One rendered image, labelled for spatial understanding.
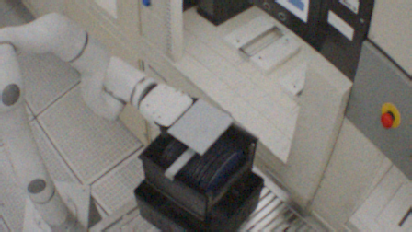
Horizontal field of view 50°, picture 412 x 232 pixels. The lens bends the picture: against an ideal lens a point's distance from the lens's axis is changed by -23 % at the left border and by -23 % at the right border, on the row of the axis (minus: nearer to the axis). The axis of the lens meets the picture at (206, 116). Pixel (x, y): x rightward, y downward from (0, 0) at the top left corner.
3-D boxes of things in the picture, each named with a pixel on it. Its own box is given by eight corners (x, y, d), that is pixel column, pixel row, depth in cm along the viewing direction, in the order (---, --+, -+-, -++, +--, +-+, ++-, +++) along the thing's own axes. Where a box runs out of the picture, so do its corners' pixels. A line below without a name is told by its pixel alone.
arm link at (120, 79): (123, 104, 134) (143, 72, 135) (91, 80, 139) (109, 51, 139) (136, 111, 142) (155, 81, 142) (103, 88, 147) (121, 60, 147)
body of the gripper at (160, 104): (160, 91, 143) (195, 114, 139) (134, 117, 138) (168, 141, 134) (159, 73, 137) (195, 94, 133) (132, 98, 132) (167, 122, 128)
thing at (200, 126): (196, 143, 165) (197, 71, 139) (253, 179, 158) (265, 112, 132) (143, 197, 153) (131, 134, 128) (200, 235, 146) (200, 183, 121)
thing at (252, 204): (191, 160, 180) (190, 130, 166) (260, 204, 170) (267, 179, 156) (138, 214, 167) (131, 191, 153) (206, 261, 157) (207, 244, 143)
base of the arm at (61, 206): (31, 229, 160) (16, 207, 145) (36, 186, 171) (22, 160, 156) (75, 239, 159) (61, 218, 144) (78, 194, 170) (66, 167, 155)
